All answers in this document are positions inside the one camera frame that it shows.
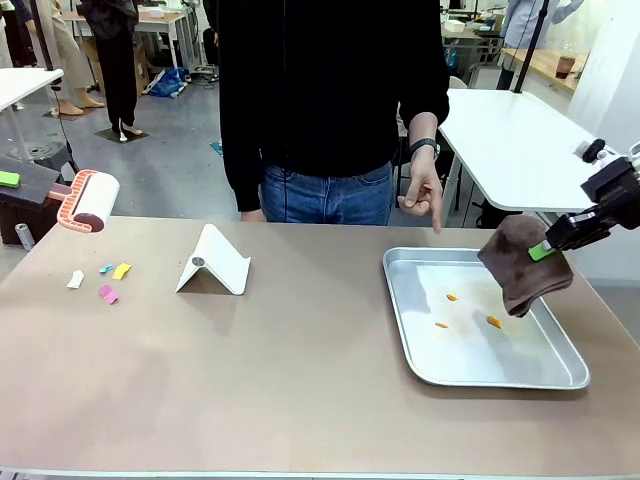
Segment wooden workbench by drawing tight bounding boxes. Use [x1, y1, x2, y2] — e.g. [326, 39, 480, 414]
[501, 46, 592, 95]

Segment black camera pole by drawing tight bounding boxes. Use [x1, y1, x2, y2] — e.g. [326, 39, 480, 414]
[513, 0, 550, 95]

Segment small white table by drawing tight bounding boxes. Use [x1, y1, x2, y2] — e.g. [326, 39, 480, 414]
[0, 66, 66, 112]

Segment white folded roller stand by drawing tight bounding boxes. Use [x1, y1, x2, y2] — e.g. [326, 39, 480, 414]
[174, 222, 253, 297]

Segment dark floor mat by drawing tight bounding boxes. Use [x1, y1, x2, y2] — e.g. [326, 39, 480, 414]
[94, 126, 151, 145]

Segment person's left forearm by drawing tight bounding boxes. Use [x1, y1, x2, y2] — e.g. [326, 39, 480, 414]
[406, 111, 441, 147]

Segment bystander in black trousers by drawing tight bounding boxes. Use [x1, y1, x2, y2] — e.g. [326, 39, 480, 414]
[78, 0, 145, 137]

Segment brown cloth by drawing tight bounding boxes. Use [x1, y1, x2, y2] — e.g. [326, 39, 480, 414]
[476, 214, 575, 320]

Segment silver metal tray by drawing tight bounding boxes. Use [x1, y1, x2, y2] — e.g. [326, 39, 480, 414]
[382, 246, 592, 391]

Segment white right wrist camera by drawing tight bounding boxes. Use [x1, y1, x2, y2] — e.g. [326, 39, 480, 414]
[574, 138, 617, 167]

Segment blue plastic bag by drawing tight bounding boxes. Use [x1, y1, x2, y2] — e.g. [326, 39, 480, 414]
[148, 66, 190, 99]

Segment person in black sweater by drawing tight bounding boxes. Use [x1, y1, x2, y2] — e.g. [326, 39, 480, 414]
[218, 0, 451, 214]

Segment bystander in light blue shirt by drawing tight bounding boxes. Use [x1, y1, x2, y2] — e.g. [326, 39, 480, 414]
[499, 0, 587, 52]

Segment bystander in beige trousers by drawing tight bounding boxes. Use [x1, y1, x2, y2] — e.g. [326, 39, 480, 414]
[35, 0, 107, 117]

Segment pink lint roller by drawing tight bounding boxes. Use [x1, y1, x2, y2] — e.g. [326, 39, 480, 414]
[49, 168, 122, 235]

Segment black stand pole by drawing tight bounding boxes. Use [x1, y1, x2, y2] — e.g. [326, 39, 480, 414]
[28, 0, 82, 174]

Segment large white table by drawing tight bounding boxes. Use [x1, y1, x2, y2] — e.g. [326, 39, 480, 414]
[436, 87, 640, 229]

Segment black wrist watch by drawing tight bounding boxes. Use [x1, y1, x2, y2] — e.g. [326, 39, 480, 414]
[408, 137, 442, 157]

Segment wood-top white-leg table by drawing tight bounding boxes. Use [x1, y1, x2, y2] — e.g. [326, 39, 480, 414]
[62, 8, 190, 72]

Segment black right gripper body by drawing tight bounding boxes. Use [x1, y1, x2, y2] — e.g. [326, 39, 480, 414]
[580, 156, 640, 230]

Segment brown cardboard box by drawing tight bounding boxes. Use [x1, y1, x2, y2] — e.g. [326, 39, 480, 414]
[81, 38, 152, 97]

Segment person's blue jeans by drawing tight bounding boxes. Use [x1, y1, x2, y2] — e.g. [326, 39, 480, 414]
[259, 160, 397, 227]

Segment brown drink cup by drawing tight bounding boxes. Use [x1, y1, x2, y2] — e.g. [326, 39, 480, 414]
[555, 44, 578, 81]

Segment person's left hand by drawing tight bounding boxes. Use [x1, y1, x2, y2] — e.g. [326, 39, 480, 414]
[396, 146, 446, 236]

